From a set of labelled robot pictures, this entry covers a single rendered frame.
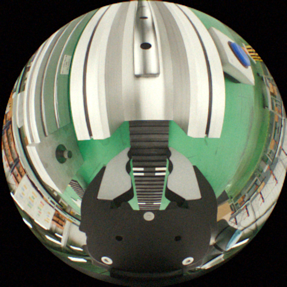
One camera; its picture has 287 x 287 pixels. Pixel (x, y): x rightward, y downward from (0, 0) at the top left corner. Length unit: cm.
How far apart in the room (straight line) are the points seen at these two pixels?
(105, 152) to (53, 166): 10
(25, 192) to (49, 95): 294
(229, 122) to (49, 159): 31
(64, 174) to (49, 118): 9
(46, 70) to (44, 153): 13
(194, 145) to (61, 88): 25
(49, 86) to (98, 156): 16
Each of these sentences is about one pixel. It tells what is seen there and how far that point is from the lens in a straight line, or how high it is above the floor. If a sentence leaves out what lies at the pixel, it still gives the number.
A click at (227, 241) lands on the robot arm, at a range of 54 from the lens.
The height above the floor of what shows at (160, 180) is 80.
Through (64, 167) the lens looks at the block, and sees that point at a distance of 18.
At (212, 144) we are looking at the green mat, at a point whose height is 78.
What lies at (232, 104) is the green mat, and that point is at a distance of 21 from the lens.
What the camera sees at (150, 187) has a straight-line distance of 18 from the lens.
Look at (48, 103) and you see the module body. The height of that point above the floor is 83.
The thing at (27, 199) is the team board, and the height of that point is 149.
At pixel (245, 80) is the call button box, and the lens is 18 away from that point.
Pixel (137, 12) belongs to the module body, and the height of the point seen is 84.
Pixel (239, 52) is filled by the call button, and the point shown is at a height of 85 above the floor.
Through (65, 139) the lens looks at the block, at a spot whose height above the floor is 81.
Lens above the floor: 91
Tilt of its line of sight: 63 degrees down
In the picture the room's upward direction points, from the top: 176 degrees counter-clockwise
